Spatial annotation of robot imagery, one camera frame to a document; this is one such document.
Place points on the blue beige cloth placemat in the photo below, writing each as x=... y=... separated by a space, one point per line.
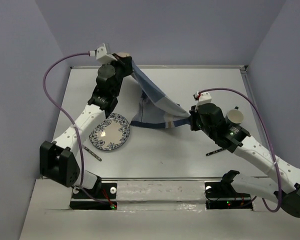
x=155 y=109

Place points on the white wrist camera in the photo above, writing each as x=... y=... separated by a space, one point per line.
x=102 y=54
x=201 y=98

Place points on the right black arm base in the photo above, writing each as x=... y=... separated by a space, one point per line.
x=223 y=197

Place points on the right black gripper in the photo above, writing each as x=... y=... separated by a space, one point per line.
x=192 y=117

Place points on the silver fork dark handle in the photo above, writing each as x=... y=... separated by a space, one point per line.
x=214 y=152

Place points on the dark green mug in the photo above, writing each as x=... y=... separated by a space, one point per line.
x=234 y=116

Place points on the metal table edge rail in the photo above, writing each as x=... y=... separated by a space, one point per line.
x=240 y=67

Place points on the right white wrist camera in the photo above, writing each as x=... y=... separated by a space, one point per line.
x=201 y=98

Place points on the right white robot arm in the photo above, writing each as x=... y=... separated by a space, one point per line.
x=283 y=183

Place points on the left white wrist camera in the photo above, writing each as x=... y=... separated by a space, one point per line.
x=102 y=54

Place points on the blue floral ceramic plate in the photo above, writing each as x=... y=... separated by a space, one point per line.
x=111 y=134

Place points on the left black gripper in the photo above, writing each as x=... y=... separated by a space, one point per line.
x=125 y=64

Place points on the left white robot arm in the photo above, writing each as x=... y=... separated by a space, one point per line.
x=62 y=159

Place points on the silver knife dark handle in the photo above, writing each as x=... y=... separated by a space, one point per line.
x=92 y=153

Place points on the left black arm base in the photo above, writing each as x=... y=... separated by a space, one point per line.
x=103 y=200

